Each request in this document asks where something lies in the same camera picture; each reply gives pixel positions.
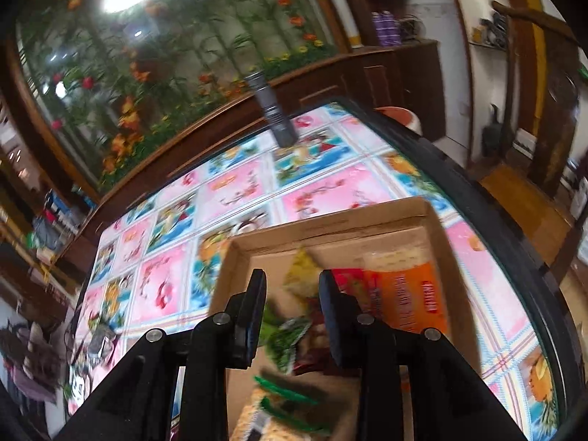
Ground dark green jug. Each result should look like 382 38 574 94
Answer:
482 103 507 158

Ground brown cardboard box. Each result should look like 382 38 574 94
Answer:
209 197 483 441

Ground eyeglasses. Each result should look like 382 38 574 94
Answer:
64 315 121 368

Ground yellow-green snack packet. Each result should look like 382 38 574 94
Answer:
284 247 323 298

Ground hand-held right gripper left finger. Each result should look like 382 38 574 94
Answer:
55 267 268 441

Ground red plastic stool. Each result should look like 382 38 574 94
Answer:
374 107 422 135

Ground printed pink tablecloth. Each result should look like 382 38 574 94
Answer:
67 103 559 441

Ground green-ended thin snack stick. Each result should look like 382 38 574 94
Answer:
254 373 322 406
258 396 332 433

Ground grey metal flashlight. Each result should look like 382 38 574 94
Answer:
243 70 299 148

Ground wire rack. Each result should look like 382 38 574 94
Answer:
397 14 422 40

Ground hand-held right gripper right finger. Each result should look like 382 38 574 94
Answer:
318 270 529 441

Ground white roll with yellow bands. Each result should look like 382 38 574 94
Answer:
322 0 360 49

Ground wooden partition cabinet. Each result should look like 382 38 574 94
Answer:
60 39 448 267

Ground green leafy snack packet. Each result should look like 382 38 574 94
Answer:
261 303 312 374

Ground glass artificial flower display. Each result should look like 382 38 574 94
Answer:
16 0 341 189

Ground orange cracker packet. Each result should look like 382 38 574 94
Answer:
363 245 450 334

